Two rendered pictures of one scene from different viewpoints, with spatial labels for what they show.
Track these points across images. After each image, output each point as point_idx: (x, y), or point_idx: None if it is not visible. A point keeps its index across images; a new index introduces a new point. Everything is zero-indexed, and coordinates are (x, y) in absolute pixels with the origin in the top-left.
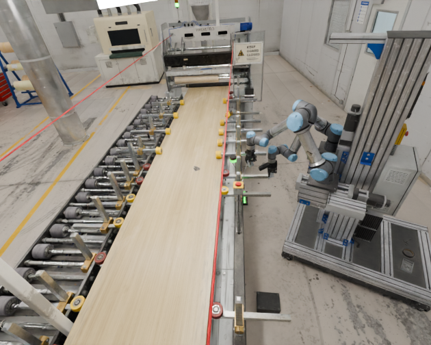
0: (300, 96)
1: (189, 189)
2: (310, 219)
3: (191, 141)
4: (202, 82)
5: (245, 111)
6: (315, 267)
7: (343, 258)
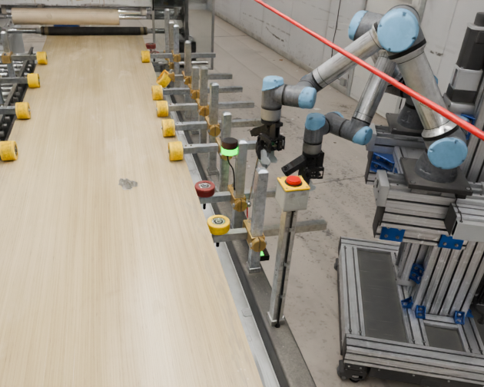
0: (268, 75)
1: (124, 231)
2: (376, 284)
3: (93, 130)
4: (81, 24)
5: None
6: (412, 386)
7: (469, 349)
